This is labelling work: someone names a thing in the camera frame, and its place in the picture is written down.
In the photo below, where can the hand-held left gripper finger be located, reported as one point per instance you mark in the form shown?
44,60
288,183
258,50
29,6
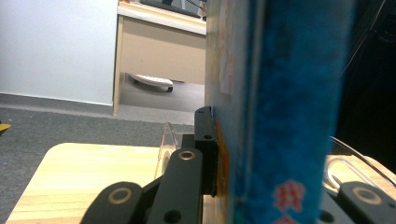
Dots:
205,140

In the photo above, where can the clear acrylic book rack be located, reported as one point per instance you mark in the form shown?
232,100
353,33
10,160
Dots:
168,137

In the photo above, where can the blue monster picture book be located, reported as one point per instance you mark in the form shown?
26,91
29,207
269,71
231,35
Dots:
292,109

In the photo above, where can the office chair base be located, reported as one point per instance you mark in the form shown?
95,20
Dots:
152,81

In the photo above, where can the beige desk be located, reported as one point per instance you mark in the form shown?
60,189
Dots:
158,49

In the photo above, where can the dark keyboard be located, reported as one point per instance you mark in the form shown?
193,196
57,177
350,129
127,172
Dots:
171,7

